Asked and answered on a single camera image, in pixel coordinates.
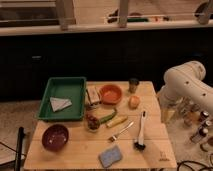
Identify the orange apple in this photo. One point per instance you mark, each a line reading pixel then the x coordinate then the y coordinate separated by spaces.
pixel 134 102

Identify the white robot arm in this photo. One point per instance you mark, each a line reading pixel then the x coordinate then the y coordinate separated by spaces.
pixel 185 80

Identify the orange bowl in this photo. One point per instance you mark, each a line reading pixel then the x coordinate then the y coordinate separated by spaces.
pixel 110 94

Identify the purple bowl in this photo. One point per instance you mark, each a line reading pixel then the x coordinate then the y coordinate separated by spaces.
pixel 55 137

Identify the sandwich toy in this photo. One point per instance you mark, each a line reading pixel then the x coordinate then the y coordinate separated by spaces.
pixel 93 95

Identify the green pepper toy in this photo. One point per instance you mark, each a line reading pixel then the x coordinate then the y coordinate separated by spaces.
pixel 108 117

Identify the green plastic tray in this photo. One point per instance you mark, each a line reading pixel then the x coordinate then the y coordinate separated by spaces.
pixel 72 88

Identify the small cup with red contents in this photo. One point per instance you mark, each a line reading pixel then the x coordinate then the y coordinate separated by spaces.
pixel 92 123

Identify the silver fork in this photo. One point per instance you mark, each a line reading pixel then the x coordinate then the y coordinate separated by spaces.
pixel 115 136

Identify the folded grey cloth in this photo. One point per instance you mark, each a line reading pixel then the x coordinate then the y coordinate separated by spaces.
pixel 58 104

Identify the white black dish brush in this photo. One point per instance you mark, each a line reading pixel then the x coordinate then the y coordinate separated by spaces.
pixel 139 142

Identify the blue sponge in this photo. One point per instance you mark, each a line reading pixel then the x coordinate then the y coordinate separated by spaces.
pixel 110 156

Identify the black pole stand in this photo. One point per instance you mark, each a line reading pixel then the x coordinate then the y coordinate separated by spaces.
pixel 18 155

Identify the brown spice bottle upper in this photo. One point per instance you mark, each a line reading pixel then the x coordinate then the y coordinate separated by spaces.
pixel 203 116

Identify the brown spice bottle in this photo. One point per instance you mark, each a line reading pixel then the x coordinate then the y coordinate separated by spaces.
pixel 199 135
pixel 203 116

